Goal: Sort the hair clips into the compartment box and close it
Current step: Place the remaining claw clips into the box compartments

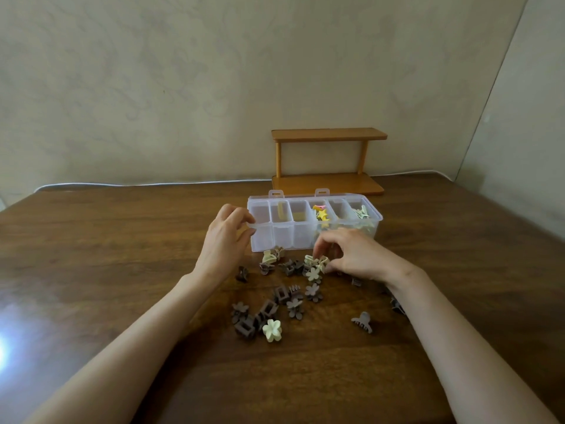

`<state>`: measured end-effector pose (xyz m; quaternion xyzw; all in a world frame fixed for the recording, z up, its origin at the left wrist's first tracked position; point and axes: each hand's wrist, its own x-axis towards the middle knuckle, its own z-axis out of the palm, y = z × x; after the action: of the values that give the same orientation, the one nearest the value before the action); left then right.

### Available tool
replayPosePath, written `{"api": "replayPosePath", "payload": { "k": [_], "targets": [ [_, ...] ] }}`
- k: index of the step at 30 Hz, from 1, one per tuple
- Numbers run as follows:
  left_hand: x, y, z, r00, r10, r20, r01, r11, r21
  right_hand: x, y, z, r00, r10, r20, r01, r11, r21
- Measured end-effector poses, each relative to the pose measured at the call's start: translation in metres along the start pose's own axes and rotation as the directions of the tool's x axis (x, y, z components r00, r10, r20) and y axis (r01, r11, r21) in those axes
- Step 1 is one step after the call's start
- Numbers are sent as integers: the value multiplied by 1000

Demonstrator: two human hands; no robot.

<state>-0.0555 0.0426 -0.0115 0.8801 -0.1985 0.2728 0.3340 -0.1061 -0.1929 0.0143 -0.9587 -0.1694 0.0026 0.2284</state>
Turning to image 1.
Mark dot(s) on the person's left hand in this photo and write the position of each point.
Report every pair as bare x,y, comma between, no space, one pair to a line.
220,251

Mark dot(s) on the pale yellow hair clip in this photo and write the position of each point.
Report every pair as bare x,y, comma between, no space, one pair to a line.
280,210

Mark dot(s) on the brown ribbed claw clip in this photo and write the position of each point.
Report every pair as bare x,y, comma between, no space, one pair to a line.
356,282

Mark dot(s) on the person's left forearm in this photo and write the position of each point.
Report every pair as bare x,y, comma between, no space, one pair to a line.
119,362

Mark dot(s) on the small wooden shelf rack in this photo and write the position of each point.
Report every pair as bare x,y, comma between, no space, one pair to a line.
329,134

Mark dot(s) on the solid yellow star clip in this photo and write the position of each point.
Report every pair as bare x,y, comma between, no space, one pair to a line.
323,215

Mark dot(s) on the clear plastic compartment box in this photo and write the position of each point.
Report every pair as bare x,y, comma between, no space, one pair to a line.
260,238

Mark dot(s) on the person's right forearm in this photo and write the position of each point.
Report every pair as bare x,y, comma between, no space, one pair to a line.
472,357

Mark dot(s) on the person's right hand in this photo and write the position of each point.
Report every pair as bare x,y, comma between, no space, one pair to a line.
362,256

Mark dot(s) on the pile of mixed hair clips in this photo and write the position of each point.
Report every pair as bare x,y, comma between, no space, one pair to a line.
280,295

